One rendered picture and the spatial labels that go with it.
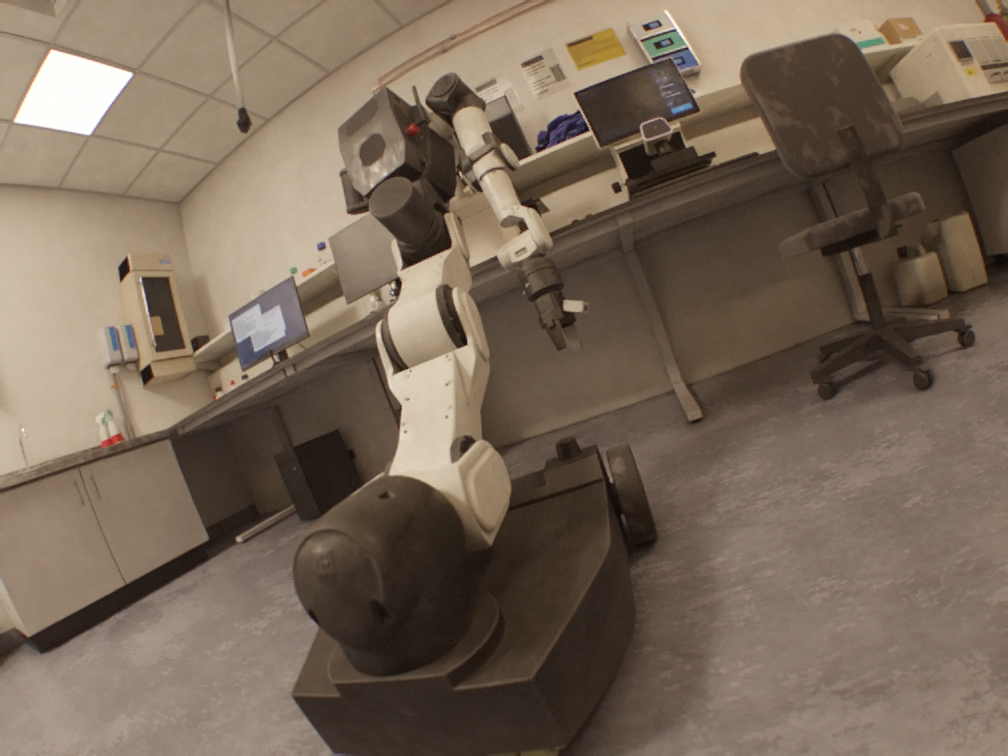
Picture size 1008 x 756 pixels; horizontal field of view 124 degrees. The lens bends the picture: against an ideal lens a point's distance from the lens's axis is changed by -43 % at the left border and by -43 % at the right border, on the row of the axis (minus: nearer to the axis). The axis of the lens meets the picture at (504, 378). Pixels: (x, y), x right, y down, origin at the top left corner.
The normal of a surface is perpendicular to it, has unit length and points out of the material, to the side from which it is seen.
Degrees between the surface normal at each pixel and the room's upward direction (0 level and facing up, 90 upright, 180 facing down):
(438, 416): 38
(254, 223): 90
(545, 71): 90
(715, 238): 90
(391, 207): 69
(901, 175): 90
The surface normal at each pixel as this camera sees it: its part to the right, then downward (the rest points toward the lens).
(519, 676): -0.36, -0.93
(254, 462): -0.28, 0.14
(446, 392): -0.39, -0.66
